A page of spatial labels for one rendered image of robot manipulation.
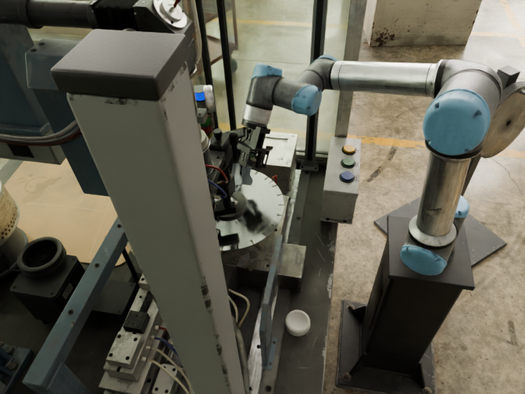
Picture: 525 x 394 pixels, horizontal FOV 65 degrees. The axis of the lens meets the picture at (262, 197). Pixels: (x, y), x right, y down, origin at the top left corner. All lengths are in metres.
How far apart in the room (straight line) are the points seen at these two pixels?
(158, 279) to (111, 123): 0.11
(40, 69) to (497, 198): 2.53
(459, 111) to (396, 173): 1.93
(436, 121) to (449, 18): 3.44
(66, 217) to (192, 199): 1.42
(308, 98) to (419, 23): 3.25
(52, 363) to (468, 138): 0.91
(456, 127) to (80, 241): 1.18
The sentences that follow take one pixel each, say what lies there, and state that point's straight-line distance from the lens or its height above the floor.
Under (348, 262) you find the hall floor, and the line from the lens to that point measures 2.26.
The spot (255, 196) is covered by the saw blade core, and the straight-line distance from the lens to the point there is 1.22.
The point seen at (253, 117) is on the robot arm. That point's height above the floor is 1.19.
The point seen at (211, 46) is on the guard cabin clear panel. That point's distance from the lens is 1.46.
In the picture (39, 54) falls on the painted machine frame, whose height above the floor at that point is 1.52.
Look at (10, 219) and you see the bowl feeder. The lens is 1.43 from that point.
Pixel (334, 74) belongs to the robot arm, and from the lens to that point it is 1.12.
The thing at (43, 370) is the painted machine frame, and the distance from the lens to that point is 0.95.
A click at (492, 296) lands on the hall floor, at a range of 2.37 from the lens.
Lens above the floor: 1.83
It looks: 46 degrees down
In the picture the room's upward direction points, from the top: 3 degrees counter-clockwise
